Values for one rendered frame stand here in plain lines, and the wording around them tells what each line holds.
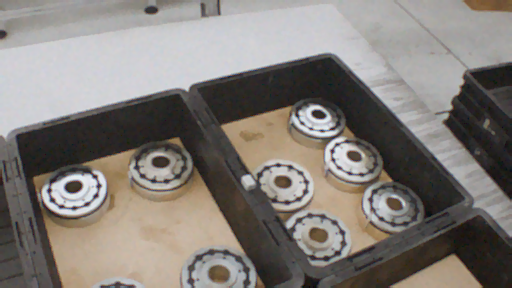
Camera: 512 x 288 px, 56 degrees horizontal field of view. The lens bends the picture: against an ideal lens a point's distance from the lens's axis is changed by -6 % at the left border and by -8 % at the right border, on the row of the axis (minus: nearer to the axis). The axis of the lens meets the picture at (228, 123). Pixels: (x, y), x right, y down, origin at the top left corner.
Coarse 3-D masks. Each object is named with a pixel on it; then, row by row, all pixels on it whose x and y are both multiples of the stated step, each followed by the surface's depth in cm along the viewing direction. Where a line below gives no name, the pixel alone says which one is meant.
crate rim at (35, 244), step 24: (144, 96) 82; (168, 96) 83; (48, 120) 77; (72, 120) 77; (216, 144) 76; (24, 192) 66; (240, 192) 69; (24, 216) 63; (264, 216) 67; (288, 264) 61
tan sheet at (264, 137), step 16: (272, 112) 97; (288, 112) 97; (224, 128) 93; (240, 128) 93; (256, 128) 93; (272, 128) 94; (240, 144) 90; (256, 144) 90; (272, 144) 91; (288, 144) 91; (256, 160) 88; (272, 160) 88; (288, 160) 88; (304, 160) 88; (320, 160) 88; (320, 176) 86; (384, 176) 87; (320, 192) 83; (336, 192) 83; (320, 208) 81; (336, 208) 81; (352, 208) 81; (352, 224) 79; (352, 240) 76; (368, 240) 77
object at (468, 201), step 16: (272, 64) 91; (288, 64) 91; (304, 64) 93; (336, 64) 93; (208, 80) 86; (224, 80) 87; (352, 80) 90; (192, 96) 83; (368, 96) 87; (208, 112) 81; (384, 112) 84; (400, 128) 81; (224, 144) 76; (416, 144) 79; (240, 160) 74; (432, 160) 76; (448, 176) 74; (256, 192) 69; (464, 192) 72; (272, 208) 68; (464, 208) 69; (416, 224) 67; (432, 224) 67; (288, 240) 64; (384, 240) 65; (400, 240) 65; (304, 256) 62; (352, 256) 63; (368, 256) 63; (304, 272) 61; (320, 272) 61
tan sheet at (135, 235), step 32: (96, 160) 85; (128, 160) 85; (128, 192) 80; (192, 192) 81; (96, 224) 75; (128, 224) 76; (160, 224) 76; (192, 224) 77; (224, 224) 77; (64, 256) 71; (96, 256) 71; (128, 256) 72; (160, 256) 72
